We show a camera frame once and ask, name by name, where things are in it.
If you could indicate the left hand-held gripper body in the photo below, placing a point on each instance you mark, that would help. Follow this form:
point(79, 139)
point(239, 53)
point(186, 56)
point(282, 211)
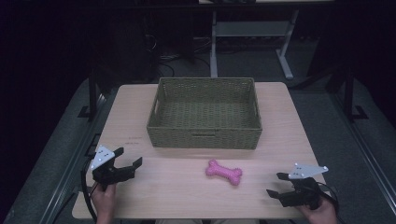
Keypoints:
point(106, 174)

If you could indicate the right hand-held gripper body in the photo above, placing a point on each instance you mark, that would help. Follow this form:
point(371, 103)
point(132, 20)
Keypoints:
point(303, 193)

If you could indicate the pink bone dog toy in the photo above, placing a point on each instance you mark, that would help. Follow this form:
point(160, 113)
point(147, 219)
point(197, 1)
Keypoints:
point(223, 172)

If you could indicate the green woven basket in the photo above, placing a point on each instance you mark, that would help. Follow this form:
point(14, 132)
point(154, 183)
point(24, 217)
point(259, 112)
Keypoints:
point(205, 137)

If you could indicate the person's left hand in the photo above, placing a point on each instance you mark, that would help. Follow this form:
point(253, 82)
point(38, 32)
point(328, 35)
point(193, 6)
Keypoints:
point(105, 200)

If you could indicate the person's right hand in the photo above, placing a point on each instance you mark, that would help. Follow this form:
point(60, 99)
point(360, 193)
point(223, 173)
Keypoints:
point(323, 214)

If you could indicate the black metal stand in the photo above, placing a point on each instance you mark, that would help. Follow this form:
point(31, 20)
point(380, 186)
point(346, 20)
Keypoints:
point(92, 93)
point(349, 93)

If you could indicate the aluminium floor rail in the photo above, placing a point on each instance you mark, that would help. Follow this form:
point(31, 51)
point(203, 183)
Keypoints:
point(370, 155)
point(73, 161)

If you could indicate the white metal desk frame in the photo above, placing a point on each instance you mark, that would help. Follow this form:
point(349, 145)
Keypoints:
point(252, 28)

